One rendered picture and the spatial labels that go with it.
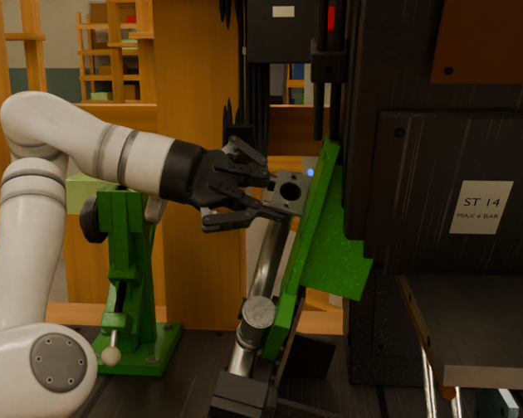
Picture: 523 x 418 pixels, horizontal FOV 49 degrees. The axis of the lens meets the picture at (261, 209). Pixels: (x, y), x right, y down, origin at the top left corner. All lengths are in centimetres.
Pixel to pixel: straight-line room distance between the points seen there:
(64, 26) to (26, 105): 1112
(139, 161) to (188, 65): 32
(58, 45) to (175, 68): 1093
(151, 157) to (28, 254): 17
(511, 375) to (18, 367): 39
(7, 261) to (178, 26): 50
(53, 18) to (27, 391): 1149
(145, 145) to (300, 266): 23
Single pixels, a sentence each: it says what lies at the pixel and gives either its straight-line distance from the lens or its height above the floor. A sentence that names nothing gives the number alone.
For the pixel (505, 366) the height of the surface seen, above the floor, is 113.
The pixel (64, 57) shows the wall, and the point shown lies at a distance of 1184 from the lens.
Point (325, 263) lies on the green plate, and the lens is 62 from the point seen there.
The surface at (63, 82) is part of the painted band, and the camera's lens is 1186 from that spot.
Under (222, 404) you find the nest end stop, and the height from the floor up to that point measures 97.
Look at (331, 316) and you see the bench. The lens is 112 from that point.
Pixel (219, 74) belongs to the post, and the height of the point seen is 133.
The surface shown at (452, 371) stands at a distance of 47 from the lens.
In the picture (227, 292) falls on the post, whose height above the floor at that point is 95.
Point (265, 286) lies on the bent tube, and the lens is 76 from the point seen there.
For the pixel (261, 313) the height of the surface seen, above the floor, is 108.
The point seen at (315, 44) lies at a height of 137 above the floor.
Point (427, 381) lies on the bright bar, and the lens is 62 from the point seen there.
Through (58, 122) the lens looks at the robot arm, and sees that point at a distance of 71.
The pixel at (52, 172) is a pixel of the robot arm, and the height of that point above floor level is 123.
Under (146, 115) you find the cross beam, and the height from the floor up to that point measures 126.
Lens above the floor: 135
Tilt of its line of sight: 14 degrees down
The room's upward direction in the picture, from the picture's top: straight up
